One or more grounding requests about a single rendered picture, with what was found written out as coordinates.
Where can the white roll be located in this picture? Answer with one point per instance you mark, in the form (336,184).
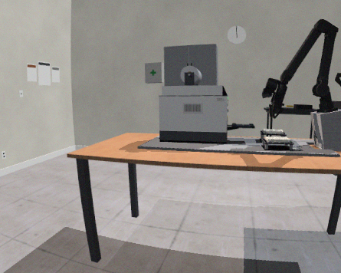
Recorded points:
(198,75)

